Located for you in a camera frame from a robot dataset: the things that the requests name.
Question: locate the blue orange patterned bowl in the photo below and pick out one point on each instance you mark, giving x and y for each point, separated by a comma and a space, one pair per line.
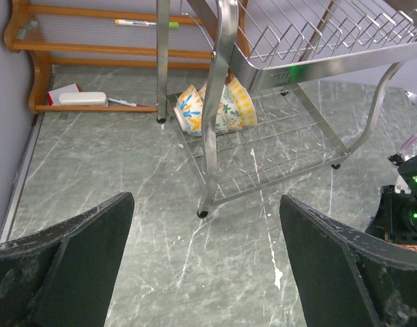
188, 111

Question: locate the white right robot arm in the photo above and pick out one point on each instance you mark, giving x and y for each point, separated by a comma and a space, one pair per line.
404, 149

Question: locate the orange star flower bowl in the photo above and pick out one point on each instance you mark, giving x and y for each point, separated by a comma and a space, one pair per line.
221, 122

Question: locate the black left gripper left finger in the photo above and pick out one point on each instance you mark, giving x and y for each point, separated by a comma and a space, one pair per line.
64, 275

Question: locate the stainless steel dish rack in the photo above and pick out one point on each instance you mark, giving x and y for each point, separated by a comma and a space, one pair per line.
271, 48

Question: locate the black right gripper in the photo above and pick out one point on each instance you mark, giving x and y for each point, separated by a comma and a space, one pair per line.
396, 218

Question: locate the white eraser block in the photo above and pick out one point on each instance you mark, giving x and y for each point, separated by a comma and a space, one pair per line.
83, 99

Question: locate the orange flower leaf bowl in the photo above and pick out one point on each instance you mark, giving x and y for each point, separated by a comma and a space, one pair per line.
231, 110

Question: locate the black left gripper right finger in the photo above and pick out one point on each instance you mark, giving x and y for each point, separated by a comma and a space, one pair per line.
344, 276

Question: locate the red patterned bowl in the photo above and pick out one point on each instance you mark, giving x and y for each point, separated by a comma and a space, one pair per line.
409, 247

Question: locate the yellow sun blue bowl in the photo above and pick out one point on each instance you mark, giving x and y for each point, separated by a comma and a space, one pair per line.
243, 102

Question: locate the pink capped marker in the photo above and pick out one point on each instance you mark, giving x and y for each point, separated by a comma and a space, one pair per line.
126, 103

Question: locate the wooden shelf rack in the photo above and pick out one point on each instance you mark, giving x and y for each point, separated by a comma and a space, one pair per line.
61, 35

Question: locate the green capped marker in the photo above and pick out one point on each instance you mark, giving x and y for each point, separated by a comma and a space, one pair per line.
143, 23

